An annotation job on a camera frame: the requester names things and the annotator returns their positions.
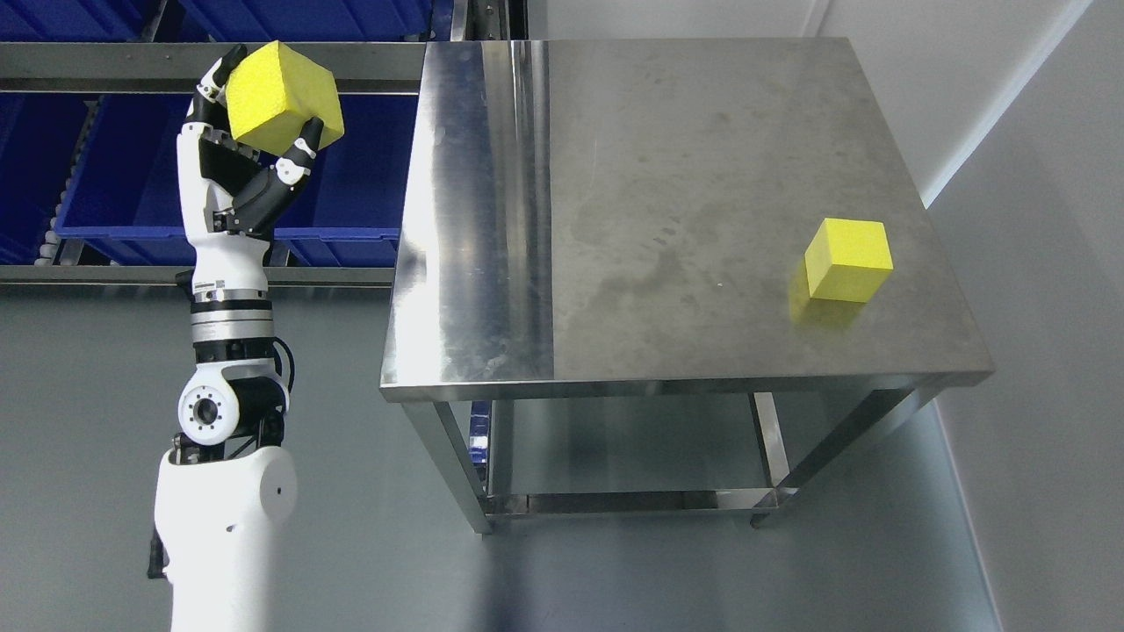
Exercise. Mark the blue bin right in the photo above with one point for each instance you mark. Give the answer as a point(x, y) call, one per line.
point(350, 214)

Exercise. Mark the blue bin upper shelf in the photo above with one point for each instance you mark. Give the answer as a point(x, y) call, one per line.
point(312, 20)

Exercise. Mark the yellow foam block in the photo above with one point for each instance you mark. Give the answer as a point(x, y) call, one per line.
point(848, 260)
point(274, 91)

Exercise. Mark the blue bin far left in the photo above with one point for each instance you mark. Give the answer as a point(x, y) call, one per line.
point(38, 137)

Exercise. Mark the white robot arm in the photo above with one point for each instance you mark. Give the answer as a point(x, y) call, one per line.
point(227, 486)

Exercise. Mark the stainless steel table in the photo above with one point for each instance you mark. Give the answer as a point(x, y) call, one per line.
point(601, 218)

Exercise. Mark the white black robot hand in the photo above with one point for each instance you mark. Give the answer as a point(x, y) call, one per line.
point(229, 201)

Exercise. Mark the blue bin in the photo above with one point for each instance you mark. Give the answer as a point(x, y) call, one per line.
point(38, 137)
point(350, 214)
point(126, 186)

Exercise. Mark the blue bin middle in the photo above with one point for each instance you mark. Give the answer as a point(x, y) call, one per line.
point(126, 186)

